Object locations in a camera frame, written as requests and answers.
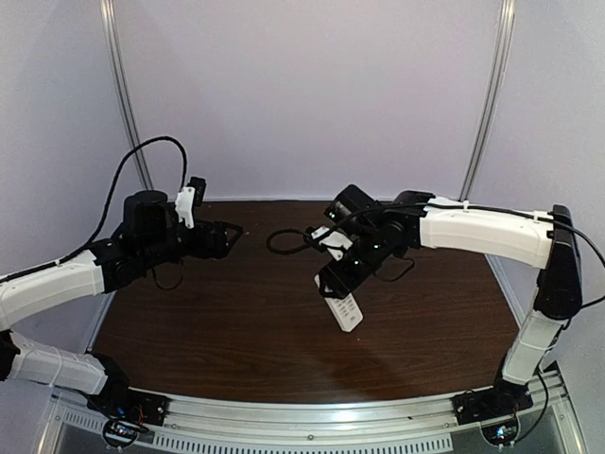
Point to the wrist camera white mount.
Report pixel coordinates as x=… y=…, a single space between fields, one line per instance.
x=336 y=244
x=190 y=197

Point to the front aluminium rail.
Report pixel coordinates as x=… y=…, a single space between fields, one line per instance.
x=416 y=425

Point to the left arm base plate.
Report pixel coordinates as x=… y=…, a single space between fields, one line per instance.
x=136 y=406

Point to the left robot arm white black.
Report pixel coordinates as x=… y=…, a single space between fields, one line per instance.
x=154 y=231

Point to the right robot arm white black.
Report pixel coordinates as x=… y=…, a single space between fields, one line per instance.
x=365 y=232

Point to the left aluminium frame post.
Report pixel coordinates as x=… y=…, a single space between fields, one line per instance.
x=119 y=76

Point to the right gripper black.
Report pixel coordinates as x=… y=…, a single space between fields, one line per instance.
x=338 y=279

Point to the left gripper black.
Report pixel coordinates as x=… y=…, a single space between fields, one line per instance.
x=214 y=238

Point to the right aluminium frame post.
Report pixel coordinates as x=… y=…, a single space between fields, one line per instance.
x=501 y=56

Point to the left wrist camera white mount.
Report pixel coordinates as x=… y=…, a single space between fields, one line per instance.
x=190 y=197

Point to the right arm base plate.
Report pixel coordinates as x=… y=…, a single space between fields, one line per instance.
x=479 y=406

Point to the aluminium frame post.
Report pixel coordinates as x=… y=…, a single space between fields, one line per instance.
x=501 y=56
x=119 y=76

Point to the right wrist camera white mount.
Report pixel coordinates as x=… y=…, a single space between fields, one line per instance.
x=336 y=244

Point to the white remote control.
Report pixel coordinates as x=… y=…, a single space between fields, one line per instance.
x=345 y=311

